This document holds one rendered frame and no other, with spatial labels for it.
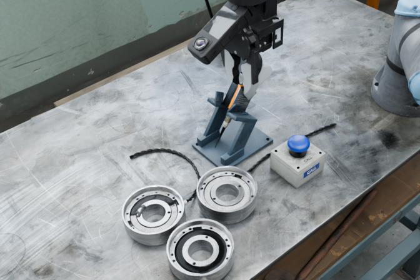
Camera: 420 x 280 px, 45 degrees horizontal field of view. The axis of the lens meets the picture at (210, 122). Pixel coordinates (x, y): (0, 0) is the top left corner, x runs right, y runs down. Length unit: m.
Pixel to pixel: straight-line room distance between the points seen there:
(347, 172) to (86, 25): 1.77
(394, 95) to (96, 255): 0.65
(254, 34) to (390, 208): 0.59
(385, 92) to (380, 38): 0.27
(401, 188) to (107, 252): 0.74
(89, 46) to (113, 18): 0.18
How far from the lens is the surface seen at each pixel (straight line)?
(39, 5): 2.38
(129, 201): 0.89
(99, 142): 1.06
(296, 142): 0.91
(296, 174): 0.91
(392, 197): 1.29
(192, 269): 0.80
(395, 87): 1.09
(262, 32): 0.86
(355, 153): 1.01
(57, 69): 2.54
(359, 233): 1.20
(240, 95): 0.93
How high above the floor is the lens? 1.50
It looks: 41 degrees down
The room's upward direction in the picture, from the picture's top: 4 degrees counter-clockwise
